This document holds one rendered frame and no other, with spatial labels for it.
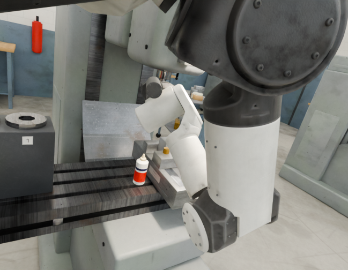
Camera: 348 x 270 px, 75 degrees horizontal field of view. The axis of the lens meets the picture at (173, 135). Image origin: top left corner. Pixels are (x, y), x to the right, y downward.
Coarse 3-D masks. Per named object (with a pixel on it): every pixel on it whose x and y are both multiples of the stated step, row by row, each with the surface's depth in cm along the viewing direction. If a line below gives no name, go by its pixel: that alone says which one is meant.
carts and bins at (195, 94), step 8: (192, 88) 321; (200, 88) 326; (192, 96) 300; (200, 96) 296; (200, 104) 284; (176, 120) 339; (160, 128) 364; (168, 128) 329; (176, 128) 330; (200, 136) 296
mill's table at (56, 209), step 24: (72, 168) 77; (96, 168) 81; (120, 168) 84; (48, 192) 64; (72, 192) 66; (96, 192) 70; (120, 192) 71; (144, 192) 74; (0, 216) 53; (24, 216) 55; (48, 216) 59; (72, 216) 62; (96, 216) 66; (120, 216) 71; (0, 240) 55
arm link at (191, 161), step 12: (180, 144) 44; (192, 144) 44; (180, 156) 44; (192, 156) 43; (204, 156) 43; (180, 168) 44; (192, 168) 42; (204, 168) 41; (192, 180) 41; (204, 180) 40; (192, 192) 41
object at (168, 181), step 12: (144, 144) 85; (156, 144) 85; (156, 168) 77; (156, 180) 78; (168, 180) 71; (180, 180) 72; (168, 192) 70; (180, 192) 67; (168, 204) 70; (180, 204) 69
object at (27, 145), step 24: (0, 120) 57; (24, 120) 60; (48, 120) 64; (0, 144) 53; (24, 144) 55; (48, 144) 58; (0, 168) 55; (24, 168) 58; (48, 168) 61; (0, 192) 57; (24, 192) 60
